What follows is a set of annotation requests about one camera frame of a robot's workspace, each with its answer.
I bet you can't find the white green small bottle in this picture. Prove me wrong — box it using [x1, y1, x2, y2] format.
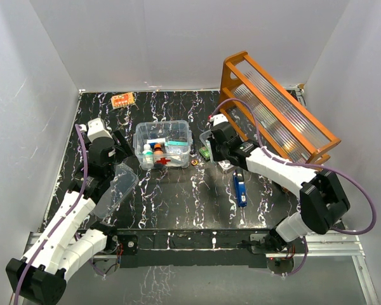
[142, 144, 154, 170]

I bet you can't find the clear tray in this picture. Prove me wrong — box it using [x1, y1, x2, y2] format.
[199, 130, 232, 171]

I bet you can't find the blue white tube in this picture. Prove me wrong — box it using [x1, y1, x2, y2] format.
[147, 138, 166, 145]

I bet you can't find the brown orange medicine bottle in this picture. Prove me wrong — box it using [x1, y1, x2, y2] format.
[154, 143, 164, 158]

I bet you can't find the clear first aid box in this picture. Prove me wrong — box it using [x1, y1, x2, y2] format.
[133, 120, 193, 170]

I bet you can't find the white blue gauze packet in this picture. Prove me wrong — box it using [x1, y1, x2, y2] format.
[164, 154, 190, 168]

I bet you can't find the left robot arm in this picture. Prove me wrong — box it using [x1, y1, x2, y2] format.
[6, 125, 133, 304]

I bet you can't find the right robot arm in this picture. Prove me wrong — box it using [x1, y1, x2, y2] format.
[208, 122, 351, 252]

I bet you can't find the green small box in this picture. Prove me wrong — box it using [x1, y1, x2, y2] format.
[199, 147, 210, 161]

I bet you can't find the blue thermometer case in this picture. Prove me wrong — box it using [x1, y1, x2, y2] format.
[233, 168, 247, 208]

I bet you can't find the clear box lid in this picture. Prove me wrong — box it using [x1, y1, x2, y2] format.
[93, 163, 138, 219]

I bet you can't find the orange wooden shelf rack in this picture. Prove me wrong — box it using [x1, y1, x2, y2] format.
[219, 51, 341, 165]

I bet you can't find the orange pill blister pack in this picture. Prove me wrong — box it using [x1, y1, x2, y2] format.
[110, 92, 135, 109]

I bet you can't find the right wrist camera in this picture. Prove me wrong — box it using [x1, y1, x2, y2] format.
[208, 114, 228, 127]

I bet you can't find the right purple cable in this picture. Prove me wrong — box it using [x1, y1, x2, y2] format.
[211, 98, 378, 277]

